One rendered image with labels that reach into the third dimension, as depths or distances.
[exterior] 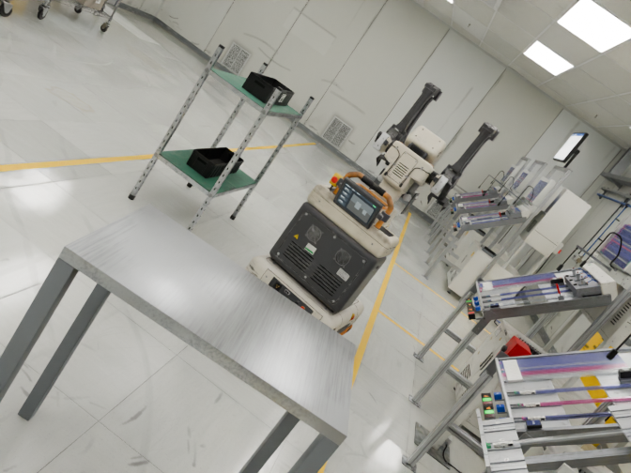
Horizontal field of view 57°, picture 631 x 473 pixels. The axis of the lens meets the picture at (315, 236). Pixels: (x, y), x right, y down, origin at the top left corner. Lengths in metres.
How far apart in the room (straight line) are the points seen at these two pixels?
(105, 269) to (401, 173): 2.41
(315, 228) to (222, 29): 8.78
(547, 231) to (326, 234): 4.08
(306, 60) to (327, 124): 1.23
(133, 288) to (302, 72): 10.05
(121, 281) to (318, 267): 2.08
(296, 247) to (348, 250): 0.31
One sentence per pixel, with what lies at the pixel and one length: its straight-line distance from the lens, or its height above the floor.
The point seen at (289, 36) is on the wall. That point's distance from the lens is 11.30.
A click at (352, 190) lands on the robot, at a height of 0.91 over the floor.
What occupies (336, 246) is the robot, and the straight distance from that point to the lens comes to 3.17.
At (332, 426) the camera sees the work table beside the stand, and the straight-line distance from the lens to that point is 1.26.
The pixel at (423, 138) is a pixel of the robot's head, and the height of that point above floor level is 1.33.
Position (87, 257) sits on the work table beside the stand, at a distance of 1.27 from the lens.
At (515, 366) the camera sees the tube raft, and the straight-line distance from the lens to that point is 2.80.
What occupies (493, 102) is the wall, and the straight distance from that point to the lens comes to 10.86.
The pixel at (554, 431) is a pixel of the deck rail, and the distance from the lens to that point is 2.29.
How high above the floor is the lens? 1.40
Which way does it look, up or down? 15 degrees down
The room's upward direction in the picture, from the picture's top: 36 degrees clockwise
